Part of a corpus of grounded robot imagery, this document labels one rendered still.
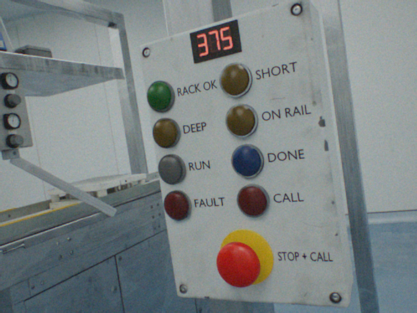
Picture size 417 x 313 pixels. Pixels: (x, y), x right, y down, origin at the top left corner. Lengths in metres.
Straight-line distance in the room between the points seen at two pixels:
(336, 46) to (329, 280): 1.23
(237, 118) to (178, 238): 0.14
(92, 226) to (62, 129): 4.12
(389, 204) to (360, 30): 1.67
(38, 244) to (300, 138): 0.86
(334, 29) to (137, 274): 1.12
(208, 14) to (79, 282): 0.98
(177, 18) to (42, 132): 5.09
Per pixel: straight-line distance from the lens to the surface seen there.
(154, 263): 1.55
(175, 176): 0.38
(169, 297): 1.64
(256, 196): 0.34
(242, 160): 0.34
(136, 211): 1.37
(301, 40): 0.34
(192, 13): 0.45
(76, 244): 1.18
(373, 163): 4.04
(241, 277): 0.35
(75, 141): 5.17
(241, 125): 0.34
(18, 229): 1.05
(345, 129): 1.50
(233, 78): 0.34
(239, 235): 0.36
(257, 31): 0.35
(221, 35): 0.36
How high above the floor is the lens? 1.06
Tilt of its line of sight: 3 degrees down
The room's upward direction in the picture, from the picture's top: 9 degrees counter-clockwise
